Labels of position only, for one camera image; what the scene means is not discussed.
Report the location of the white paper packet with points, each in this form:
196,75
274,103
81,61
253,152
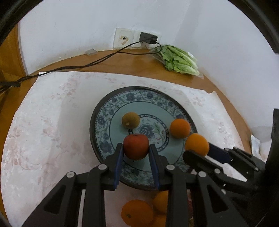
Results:
255,145

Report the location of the white wall socket plate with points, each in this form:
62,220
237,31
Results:
124,37

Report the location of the blue white patterned plate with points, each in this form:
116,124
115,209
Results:
156,111

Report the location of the dark red apple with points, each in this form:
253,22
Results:
136,146

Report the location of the green-brown kiwi fruit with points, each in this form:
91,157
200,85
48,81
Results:
131,120

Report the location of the black power adapter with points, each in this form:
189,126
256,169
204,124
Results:
148,38

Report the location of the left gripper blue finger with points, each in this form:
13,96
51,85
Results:
247,165

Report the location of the bagged green lettuce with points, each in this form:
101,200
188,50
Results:
177,60

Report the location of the white floral tablecloth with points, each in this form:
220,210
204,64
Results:
49,134

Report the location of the orange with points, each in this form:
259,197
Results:
137,213
160,201
198,144
158,221
180,128

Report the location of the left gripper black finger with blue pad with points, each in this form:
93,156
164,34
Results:
61,206
211,207

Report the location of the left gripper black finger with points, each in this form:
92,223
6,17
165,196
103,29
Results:
216,170

